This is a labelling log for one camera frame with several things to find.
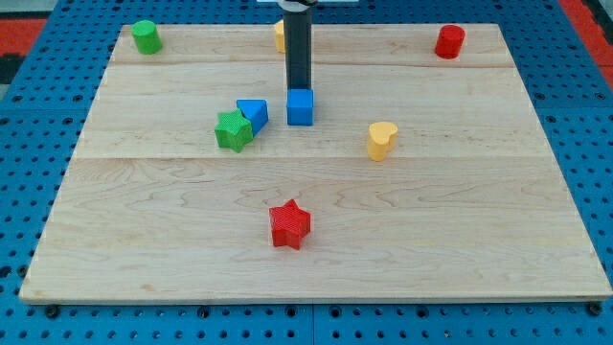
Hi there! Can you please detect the blue cube block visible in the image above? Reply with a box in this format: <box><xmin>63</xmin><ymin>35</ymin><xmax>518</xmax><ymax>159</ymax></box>
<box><xmin>286</xmin><ymin>89</ymin><xmax>314</xmax><ymax>127</ymax></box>

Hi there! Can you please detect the red star block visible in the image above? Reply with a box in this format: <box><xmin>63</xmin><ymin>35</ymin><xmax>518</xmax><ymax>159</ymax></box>
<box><xmin>269</xmin><ymin>199</ymin><xmax>311</xmax><ymax>250</ymax></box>

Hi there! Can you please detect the blue triangular prism block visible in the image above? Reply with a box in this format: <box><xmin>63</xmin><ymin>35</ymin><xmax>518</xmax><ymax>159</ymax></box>
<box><xmin>236</xmin><ymin>99</ymin><xmax>269</xmax><ymax>136</ymax></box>

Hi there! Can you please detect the yellow heart block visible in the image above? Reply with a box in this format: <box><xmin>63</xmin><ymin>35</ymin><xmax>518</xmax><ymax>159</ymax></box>
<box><xmin>367</xmin><ymin>122</ymin><xmax>398</xmax><ymax>161</ymax></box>

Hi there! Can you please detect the green star block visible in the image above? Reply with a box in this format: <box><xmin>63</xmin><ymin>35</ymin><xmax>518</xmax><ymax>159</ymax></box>
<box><xmin>215</xmin><ymin>108</ymin><xmax>253</xmax><ymax>153</ymax></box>

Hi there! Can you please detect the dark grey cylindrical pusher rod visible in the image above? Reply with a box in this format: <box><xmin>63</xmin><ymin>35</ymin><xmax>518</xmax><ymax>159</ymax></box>
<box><xmin>277</xmin><ymin>0</ymin><xmax>318</xmax><ymax>89</ymax></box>

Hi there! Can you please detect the yellow block behind rod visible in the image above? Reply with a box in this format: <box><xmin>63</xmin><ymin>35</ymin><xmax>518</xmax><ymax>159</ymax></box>
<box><xmin>273</xmin><ymin>20</ymin><xmax>285</xmax><ymax>54</ymax></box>

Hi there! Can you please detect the light wooden board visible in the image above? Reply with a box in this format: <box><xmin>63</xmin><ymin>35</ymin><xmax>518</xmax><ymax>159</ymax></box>
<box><xmin>17</xmin><ymin>22</ymin><xmax>613</xmax><ymax>307</ymax></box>

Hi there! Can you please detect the red cylinder block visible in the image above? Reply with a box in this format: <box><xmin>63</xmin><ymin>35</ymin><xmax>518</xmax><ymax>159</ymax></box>
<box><xmin>435</xmin><ymin>24</ymin><xmax>465</xmax><ymax>59</ymax></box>

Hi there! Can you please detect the green cylinder block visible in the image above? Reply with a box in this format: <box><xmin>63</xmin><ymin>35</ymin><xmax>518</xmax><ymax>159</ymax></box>
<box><xmin>130</xmin><ymin>20</ymin><xmax>163</xmax><ymax>55</ymax></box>

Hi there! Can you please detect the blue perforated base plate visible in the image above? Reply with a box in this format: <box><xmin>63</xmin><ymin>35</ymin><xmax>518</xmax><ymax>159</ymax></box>
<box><xmin>1</xmin><ymin>0</ymin><xmax>612</xmax><ymax>344</ymax></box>

